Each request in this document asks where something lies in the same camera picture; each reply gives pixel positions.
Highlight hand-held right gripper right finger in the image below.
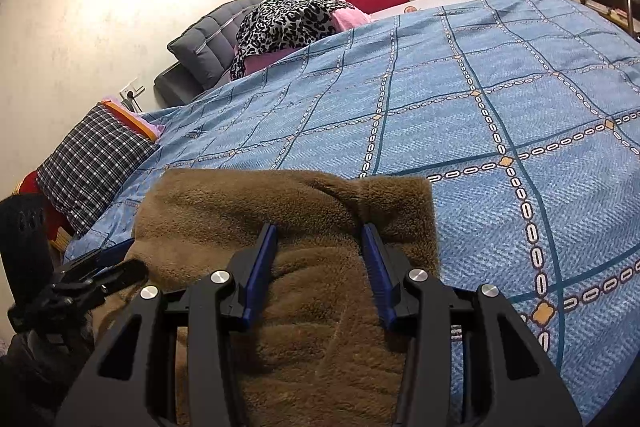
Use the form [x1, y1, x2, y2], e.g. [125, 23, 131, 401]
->
[361, 222, 583, 427]

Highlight brown fleece pants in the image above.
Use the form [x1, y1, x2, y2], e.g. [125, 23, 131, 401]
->
[87, 168, 442, 427]

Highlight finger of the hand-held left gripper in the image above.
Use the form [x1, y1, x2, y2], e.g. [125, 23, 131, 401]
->
[92, 259, 149, 295]
[62, 237, 136, 280]

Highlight white bed sheet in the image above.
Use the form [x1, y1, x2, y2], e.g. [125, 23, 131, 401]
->
[372, 0, 488, 20]

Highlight grey tufted headboard cushion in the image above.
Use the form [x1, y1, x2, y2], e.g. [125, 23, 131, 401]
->
[154, 0, 268, 105]

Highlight leopard print blanket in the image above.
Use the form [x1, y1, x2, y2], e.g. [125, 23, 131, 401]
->
[230, 0, 343, 80]

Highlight pink orange folded cloth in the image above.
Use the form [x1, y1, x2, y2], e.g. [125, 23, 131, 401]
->
[100, 99, 163, 142]

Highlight dark plaid pillow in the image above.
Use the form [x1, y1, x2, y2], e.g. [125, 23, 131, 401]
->
[36, 104, 161, 235]

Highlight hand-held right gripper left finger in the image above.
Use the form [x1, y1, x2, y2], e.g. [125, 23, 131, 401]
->
[55, 222, 278, 427]

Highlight white wall socket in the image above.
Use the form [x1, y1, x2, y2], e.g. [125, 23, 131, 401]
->
[119, 78, 146, 100]

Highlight blue checked blanket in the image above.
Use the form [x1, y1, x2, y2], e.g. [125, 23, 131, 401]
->
[65, 0, 640, 423]

